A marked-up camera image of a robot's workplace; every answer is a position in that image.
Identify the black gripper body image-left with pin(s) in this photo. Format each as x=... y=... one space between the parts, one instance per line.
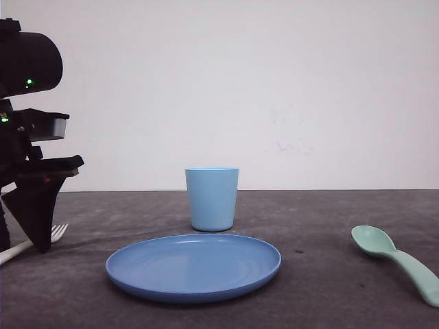
x=20 y=158

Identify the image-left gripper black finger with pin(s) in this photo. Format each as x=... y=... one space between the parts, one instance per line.
x=4 y=232
x=32 y=204

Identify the white plastic fork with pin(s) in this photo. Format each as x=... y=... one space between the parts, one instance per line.
x=57 y=232

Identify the mint green plastic spoon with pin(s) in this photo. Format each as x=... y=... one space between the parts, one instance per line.
x=377 y=243

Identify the blue plastic plate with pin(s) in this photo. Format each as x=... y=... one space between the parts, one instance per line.
x=194 y=268

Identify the light blue plastic cup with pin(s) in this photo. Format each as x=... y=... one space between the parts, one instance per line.
x=212 y=193

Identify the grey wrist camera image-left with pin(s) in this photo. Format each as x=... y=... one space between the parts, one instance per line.
x=44 y=126

